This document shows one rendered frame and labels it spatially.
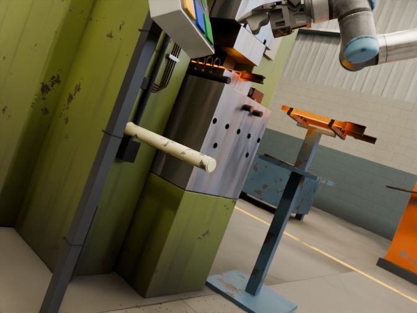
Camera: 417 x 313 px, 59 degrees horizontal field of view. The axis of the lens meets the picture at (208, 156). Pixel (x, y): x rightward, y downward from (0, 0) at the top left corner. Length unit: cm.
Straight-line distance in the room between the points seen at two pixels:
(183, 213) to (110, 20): 83
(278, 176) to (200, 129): 382
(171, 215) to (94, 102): 54
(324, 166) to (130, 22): 833
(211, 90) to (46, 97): 72
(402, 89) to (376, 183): 220
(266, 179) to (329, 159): 438
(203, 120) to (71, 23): 72
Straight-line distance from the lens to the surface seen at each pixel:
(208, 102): 147
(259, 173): 534
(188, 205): 151
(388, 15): 1037
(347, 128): 179
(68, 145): 161
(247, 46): 162
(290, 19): 115
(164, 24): 100
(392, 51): 126
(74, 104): 165
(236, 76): 159
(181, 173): 148
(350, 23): 112
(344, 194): 925
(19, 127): 179
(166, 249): 153
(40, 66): 177
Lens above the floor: 70
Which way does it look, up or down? 3 degrees down
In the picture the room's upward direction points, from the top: 21 degrees clockwise
